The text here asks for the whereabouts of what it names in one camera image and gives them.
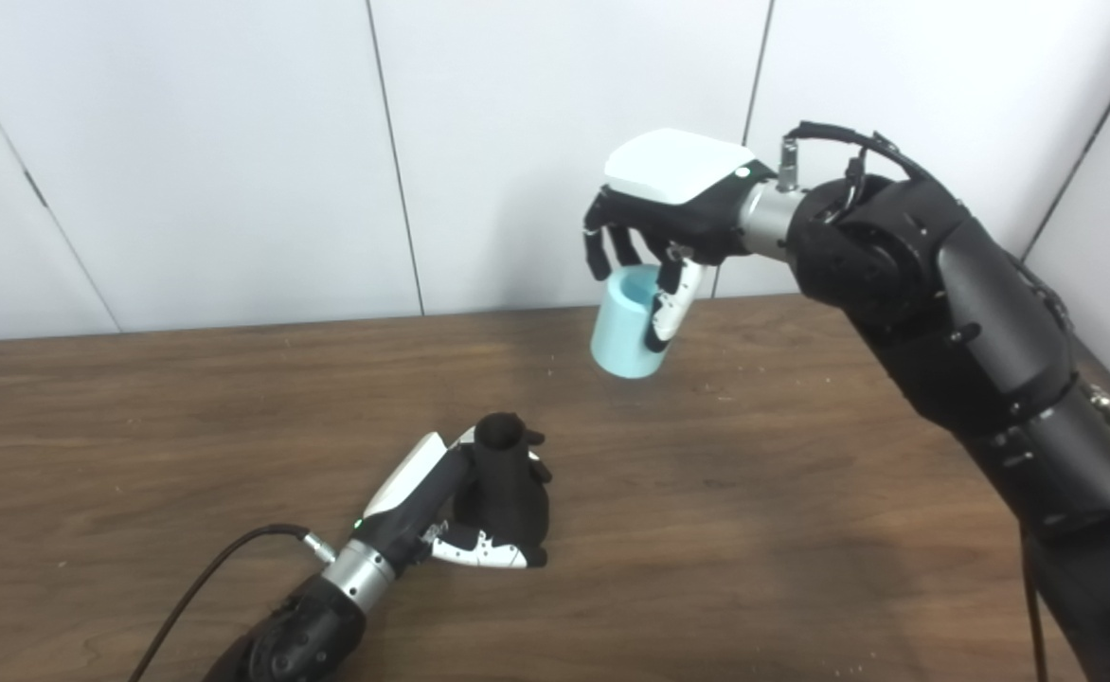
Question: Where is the white and black right hand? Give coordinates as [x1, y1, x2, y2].
[582, 128, 776, 354]

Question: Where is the light-blue short hose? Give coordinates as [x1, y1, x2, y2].
[590, 264, 679, 381]

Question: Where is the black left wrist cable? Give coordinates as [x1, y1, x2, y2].
[129, 524, 338, 682]

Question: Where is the black funnel-shaped nozzle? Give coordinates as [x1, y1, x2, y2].
[454, 412, 553, 555]

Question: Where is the white and black left hand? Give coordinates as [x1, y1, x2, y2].
[356, 426, 553, 574]

